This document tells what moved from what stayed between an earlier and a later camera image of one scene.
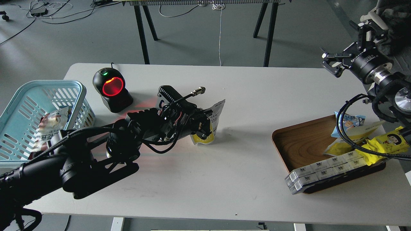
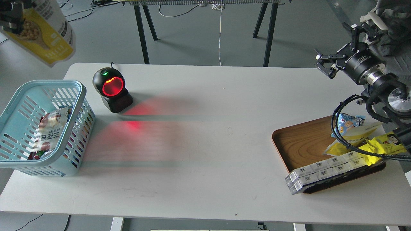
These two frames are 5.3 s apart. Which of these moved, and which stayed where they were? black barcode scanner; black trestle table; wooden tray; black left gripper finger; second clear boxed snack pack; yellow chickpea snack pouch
Moved: black left gripper finger; yellow chickpea snack pouch
Stayed: black barcode scanner; wooden tray; second clear boxed snack pack; black trestle table
